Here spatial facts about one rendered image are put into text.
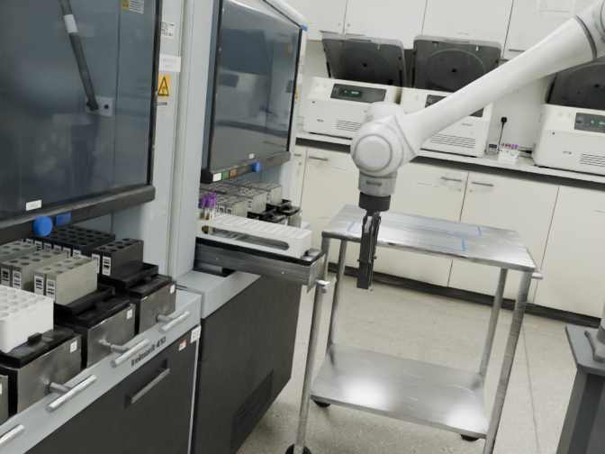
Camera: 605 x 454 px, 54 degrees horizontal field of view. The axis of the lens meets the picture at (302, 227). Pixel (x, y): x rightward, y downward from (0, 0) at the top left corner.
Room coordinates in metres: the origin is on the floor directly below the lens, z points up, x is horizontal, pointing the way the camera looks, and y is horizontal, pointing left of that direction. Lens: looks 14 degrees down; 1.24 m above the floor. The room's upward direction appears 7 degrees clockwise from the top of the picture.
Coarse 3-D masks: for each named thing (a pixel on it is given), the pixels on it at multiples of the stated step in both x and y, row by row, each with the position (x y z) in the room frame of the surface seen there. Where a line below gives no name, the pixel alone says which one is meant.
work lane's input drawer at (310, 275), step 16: (208, 240) 1.44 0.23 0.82; (208, 256) 1.43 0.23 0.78; (224, 256) 1.42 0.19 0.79; (240, 256) 1.40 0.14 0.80; (256, 256) 1.39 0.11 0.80; (272, 256) 1.39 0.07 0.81; (288, 256) 1.38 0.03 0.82; (304, 256) 1.40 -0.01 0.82; (320, 256) 1.45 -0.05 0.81; (256, 272) 1.39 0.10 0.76; (272, 272) 1.38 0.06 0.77; (288, 272) 1.37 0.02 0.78; (304, 272) 1.36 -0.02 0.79; (320, 272) 1.45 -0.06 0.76
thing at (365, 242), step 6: (372, 228) 1.32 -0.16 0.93; (366, 234) 1.33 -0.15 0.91; (372, 234) 1.34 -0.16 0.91; (366, 240) 1.33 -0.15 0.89; (360, 246) 1.34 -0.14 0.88; (366, 246) 1.33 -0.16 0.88; (360, 252) 1.34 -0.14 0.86; (366, 252) 1.34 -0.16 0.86; (360, 258) 1.34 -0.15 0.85; (366, 258) 1.34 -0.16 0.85
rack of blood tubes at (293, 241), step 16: (208, 224) 1.45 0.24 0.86; (224, 224) 1.44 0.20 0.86; (240, 224) 1.45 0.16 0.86; (256, 224) 1.47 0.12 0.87; (272, 224) 1.50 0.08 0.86; (224, 240) 1.43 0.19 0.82; (240, 240) 1.50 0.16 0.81; (256, 240) 1.51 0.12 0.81; (272, 240) 1.50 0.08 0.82; (288, 240) 1.39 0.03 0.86; (304, 240) 1.41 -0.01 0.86
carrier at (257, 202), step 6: (258, 192) 1.82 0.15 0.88; (264, 192) 1.83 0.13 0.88; (252, 198) 1.74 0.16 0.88; (258, 198) 1.78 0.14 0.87; (264, 198) 1.82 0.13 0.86; (252, 204) 1.74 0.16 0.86; (258, 204) 1.78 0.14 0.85; (264, 204) 1.83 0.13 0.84; (252, 210) 1.74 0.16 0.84; (258, 210) 1.79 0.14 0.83; (264, 210) 1.83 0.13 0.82
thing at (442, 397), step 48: (384, 240) 1.64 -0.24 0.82; (432, 240) 1.71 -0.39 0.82; (480, 240) 1.79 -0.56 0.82; (336, 288) 2.08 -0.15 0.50; (528, 288) 1.55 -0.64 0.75; (336, 384) 1.77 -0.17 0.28; (384, 384) 1.81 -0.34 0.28; (432, 384) 1.85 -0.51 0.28; (480, 384) 1.89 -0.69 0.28; (480, 432) 1.58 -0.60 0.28
